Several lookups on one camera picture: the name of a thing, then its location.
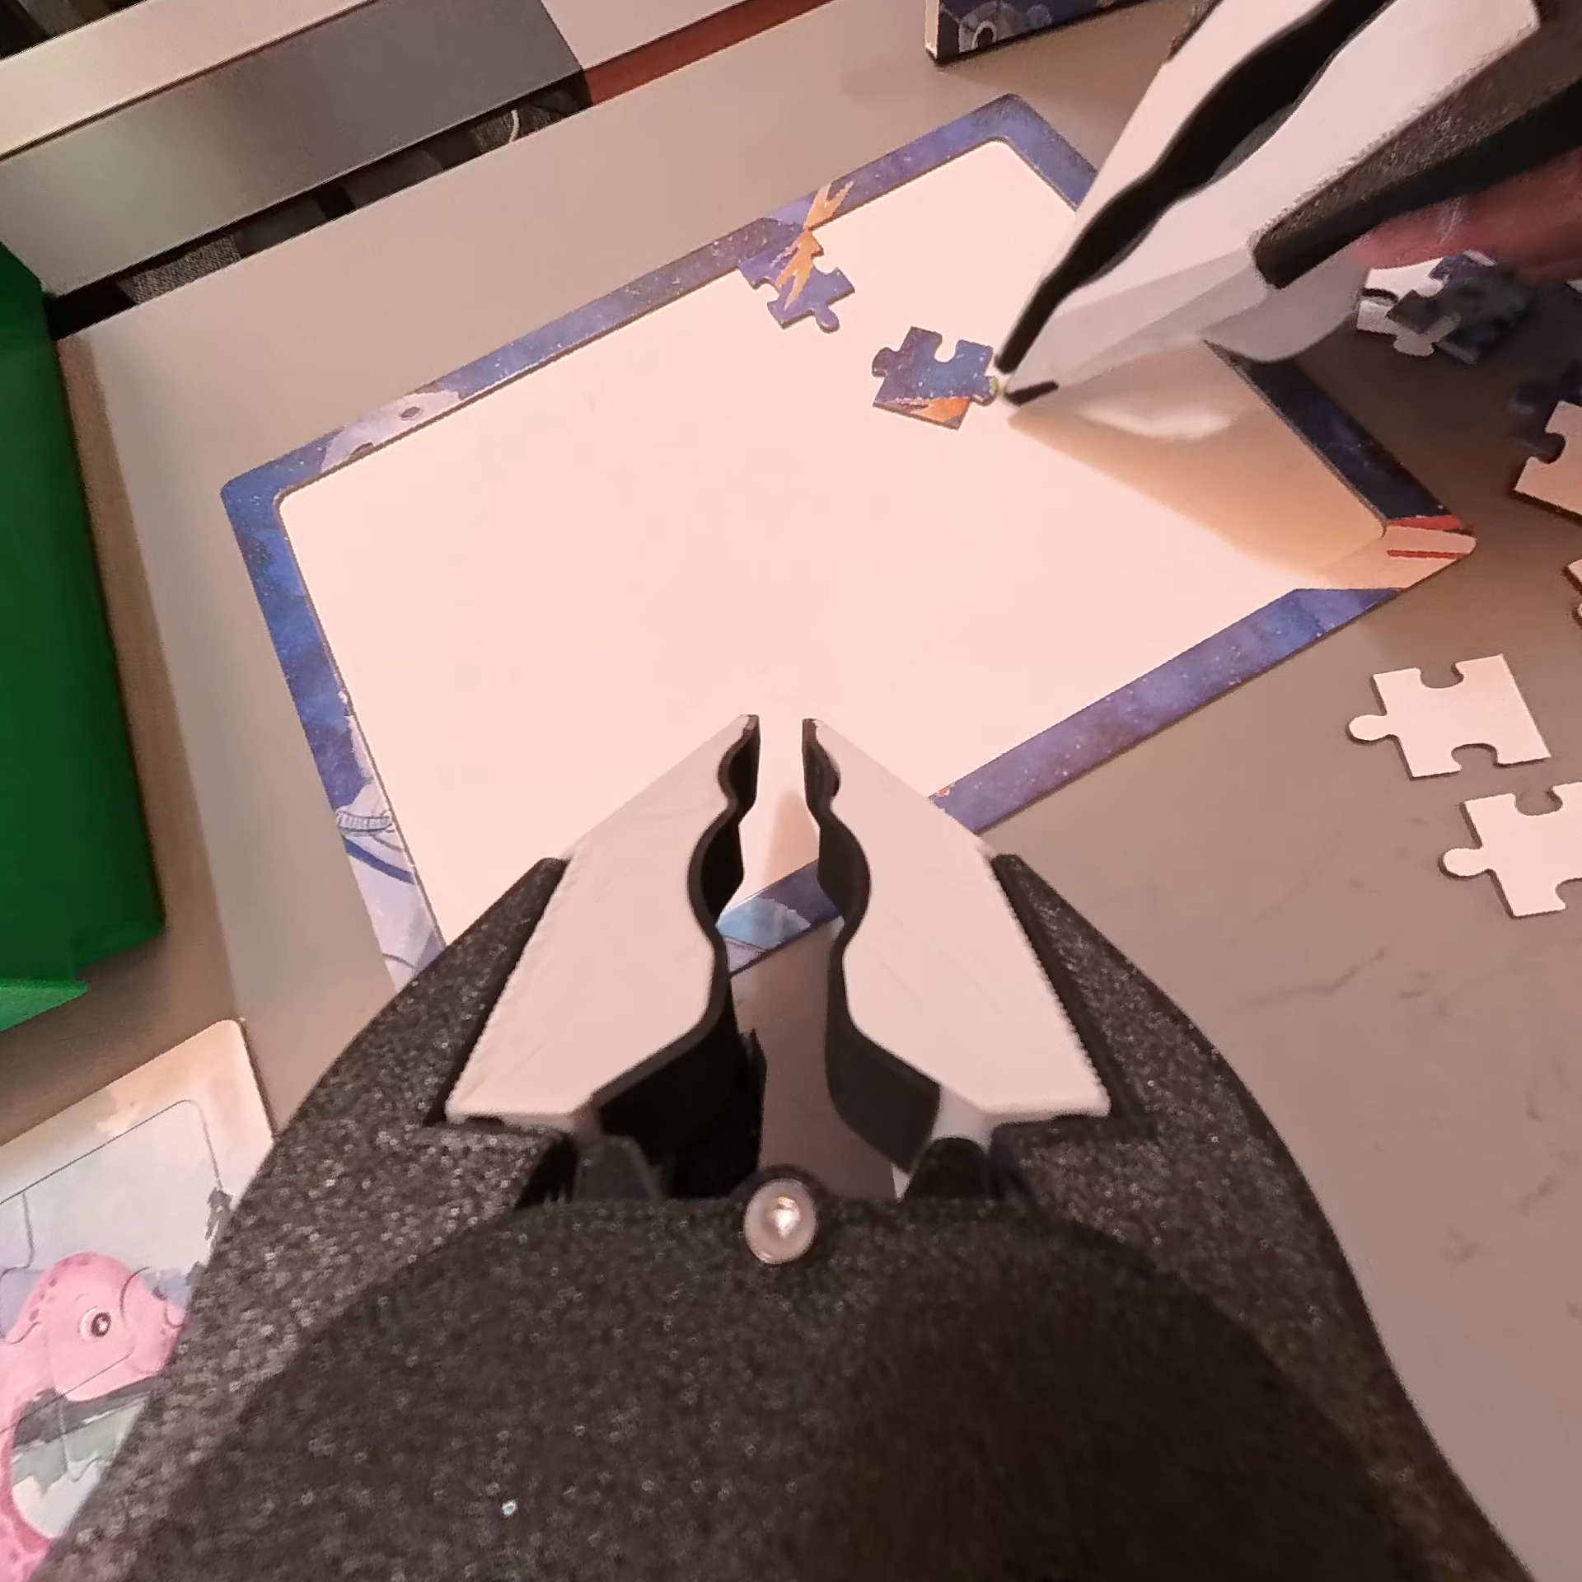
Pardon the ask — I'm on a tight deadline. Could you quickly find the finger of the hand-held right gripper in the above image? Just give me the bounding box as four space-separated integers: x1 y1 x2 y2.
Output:
1006 0 1540 402
995 0 1347 371

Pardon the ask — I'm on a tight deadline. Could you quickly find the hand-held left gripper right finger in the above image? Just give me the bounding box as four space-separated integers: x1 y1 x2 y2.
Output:
801 716 1110 1169

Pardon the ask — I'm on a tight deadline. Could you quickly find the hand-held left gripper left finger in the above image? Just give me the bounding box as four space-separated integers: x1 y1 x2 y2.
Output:
443 716 761 1129

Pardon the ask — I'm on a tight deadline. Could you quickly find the pile of puzzle pieces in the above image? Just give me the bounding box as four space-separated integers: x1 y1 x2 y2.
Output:
1353 252 1582 618

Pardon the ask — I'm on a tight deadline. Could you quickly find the dark blue orange-marked puzzle piece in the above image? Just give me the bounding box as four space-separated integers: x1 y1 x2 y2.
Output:
871 327 1001 431

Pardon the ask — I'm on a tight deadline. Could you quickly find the orange comet print puzzle piece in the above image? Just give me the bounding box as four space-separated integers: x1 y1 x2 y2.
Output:
742 183 859 332

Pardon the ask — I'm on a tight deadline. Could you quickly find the person's right hand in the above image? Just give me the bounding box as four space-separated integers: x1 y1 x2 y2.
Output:
1419 110 1582 288

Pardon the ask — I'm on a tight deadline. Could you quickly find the space and ocean print box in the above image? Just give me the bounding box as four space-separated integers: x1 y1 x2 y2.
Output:
926 0 1218 67

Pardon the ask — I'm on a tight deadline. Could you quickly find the white puzzle tray blue rim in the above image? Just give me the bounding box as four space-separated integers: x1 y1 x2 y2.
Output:
223 96 1476 989

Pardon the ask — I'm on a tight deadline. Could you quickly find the pale blue printed board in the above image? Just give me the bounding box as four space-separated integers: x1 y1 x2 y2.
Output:
0 1020 276 1582

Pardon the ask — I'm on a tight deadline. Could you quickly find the green plastic bin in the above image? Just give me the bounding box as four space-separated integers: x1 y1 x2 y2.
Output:
0 238 167 1033

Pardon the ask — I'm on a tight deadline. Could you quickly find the white-edged grey tabletop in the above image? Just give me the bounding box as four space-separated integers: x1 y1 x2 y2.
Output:
0 0 866 299

